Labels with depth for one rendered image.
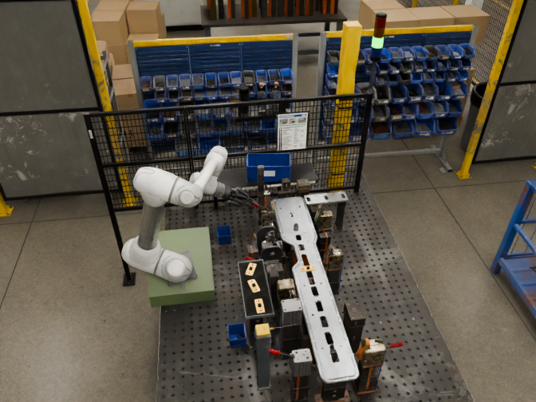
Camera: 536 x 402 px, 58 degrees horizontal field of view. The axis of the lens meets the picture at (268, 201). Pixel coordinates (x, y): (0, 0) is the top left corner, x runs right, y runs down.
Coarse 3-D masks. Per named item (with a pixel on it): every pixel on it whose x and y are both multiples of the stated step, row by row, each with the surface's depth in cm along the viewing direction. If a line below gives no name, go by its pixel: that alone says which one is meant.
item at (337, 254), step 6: (336, 252) 282; (342, 252) 283; (330, 258) 281; (336, 258) 282; (342, 258) 283; (330, 264) 284; (336, 264) 285; (342, 264) 288; (330, 270) 287; (336, 270) 289; (330, 276) 291; (336, 276) 292; (330, 282) 295; (336, 282) 295; (336, 288) 298
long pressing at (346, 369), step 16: (288, 208) 320; (304, 208) 320; (288, 224) 308; (304, 224) 308; (288, 240) 296; (304, 240) 297; (304, 272) 276; (320, 272) 276; (304, 288) 267; (320, 288) 267; (304, 304) 258; (336, 304) 259; (320, 320) 250; (336, 320) 250; (320, 336) 242; (336, 336) 243; (320, 352) 235; (352, 352) 236; (320, 368) 228; (336, 368) 228; (352, 368) 228
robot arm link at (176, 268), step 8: (168, 256) 270; (176, 256) 268; (184, 256) 275; (160, 264) 268; (168, 264) 265; (176, 264) 265; (184, 264) 267; (160, 272) 268; (168, 272) 264; (176, 272) 265; (184, 272) 267; (168, 280) 268; (176, 280) 267; (184, 280) 275
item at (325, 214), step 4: (324, 212) 310; (328, 212) 310; (320, 216) 308; (324, 216) 308; (328, 216) 308; (332, 216) 309; (320, 220) 309; (324, 220) 310; (328, 220) 310; (332, 220) 311; (320, 224) 311; (324, 224) 312; (328, 224) 313; (332, 224) 316; (320, 228) 314; (324, 228) 314; (328, 228) 315; (320, 232) 316; (324, 232) 317; (316, 244) 328
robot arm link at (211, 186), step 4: (196, 172) 284; (200, 172) 285; (192, 176) 282; (196, 176) 281; (212, 176) 283; (216, 176) 285; (192, 180) 281; (212, 180) 283; (216, 180) 286; (208, 184) 283; (212, 184) 284; (216, 184) 287; (204, 188) 283; (208, 188) 284; (212, 188) 285; (204, 192) 286; (208, 192) 286; (212, 192) 287
